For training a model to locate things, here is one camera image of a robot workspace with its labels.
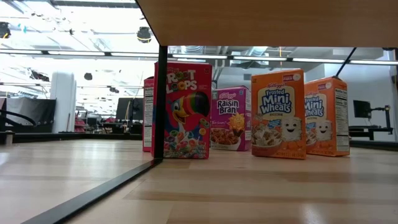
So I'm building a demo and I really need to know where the red Froot Loops box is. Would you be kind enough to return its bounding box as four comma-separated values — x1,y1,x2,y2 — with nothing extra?
142,76,155,153
151,61,213,160

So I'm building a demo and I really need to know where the magenta Raisin Bran box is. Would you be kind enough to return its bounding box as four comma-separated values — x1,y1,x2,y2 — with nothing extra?
210,86,252,152

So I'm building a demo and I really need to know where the orange Mini Wheats box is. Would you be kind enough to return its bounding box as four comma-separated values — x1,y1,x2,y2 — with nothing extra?
251,68,307,161
303,76,351,157

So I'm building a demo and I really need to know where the wooden shelf on black posts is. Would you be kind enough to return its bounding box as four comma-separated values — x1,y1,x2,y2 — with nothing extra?
20,0,398,224

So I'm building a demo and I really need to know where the white ceiling light strip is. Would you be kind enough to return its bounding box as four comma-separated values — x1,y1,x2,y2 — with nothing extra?
0,49,43,55
349,59,398,66
172,54,228,60
233,55,288,62
47,50,106,57
292,57,346,64
110,52,159,58

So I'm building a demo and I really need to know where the black computer monitor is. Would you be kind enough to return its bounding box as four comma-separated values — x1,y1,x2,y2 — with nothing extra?
115,97,144,122

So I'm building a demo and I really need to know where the black ceiling dome device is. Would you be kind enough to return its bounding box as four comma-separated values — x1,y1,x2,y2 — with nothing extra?
136,26,152,44

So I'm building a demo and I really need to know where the red background object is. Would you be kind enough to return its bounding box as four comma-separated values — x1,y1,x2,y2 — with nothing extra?
73,110,87,134

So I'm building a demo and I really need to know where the white pillar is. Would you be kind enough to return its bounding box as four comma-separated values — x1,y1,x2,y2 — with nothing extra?
50,70,77,134

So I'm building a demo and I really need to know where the dark grey partition screen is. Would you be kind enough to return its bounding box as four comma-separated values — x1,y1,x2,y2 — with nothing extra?
5,97,57,134

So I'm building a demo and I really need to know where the small black mounted monitor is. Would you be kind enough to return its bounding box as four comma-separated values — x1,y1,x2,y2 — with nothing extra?
353,100,373,119

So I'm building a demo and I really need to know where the black desk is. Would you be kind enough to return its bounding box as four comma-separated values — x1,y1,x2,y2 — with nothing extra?
348,125,394,141

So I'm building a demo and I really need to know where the black curved hoop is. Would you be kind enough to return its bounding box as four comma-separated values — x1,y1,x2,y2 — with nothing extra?
0,108,35,129

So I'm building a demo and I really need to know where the black aluminium table frame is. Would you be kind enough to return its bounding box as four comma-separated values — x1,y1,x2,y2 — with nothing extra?
12,132,398,152

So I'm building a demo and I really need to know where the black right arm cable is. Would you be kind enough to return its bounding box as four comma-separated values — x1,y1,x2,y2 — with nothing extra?
335,47,358,78

